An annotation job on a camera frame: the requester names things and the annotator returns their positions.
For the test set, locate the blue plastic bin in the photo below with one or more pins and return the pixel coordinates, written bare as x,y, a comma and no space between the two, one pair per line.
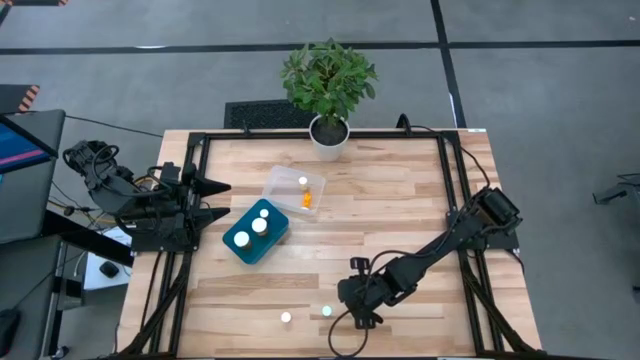
276,226

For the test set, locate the black computer mouse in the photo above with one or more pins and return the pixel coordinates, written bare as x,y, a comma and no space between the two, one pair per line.
9,325

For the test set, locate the small blue bottle red pills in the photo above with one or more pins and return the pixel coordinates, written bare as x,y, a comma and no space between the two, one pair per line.
264,213

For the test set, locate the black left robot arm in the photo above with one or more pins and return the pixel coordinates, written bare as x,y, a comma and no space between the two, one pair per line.
115,195

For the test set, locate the black ribbed floor mat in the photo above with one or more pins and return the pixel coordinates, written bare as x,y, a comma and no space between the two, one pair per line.
260,115

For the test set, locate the pale clear bottle white cap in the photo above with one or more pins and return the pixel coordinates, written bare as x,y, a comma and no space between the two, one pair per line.
303,181

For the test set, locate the amber bottle green capsules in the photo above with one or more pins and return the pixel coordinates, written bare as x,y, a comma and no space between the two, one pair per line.
242,239

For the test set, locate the black desk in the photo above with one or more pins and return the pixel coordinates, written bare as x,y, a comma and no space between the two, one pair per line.
25,210

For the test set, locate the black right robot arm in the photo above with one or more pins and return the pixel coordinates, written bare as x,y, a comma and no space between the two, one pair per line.
450,240

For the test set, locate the clear plastic bin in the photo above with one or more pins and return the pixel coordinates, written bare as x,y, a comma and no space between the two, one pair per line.
282,192

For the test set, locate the black chair base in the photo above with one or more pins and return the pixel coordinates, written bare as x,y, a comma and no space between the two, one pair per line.
625,189

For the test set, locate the computer monitor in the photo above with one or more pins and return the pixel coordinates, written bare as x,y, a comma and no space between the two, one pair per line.
20,150

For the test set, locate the amber pill bottle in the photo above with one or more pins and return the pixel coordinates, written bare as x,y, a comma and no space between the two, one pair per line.
306,200

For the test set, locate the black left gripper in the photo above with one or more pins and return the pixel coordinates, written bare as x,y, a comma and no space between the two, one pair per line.
182,205

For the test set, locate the white plant pot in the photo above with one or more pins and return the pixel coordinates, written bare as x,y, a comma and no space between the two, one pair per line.
327,152

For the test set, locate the large amber bottle tan capsules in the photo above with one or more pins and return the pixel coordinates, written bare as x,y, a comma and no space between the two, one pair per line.
259,225

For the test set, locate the white box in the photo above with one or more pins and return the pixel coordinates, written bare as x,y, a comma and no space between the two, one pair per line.
97,280

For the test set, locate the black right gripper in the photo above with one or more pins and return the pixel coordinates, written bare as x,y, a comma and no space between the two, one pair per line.
380,287

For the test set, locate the green leafy plant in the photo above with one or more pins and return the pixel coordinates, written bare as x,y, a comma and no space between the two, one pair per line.
325,80

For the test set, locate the small black puck device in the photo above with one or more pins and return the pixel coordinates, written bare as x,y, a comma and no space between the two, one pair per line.
109,270

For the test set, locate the black hazard-striped floor mat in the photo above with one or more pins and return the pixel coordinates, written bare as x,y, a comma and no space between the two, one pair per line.
12,97
35,2

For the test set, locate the black curved bracket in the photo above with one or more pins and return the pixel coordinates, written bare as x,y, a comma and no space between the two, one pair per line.
401,120

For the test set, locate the grey desk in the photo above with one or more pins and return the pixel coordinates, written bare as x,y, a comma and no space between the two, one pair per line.
25,280

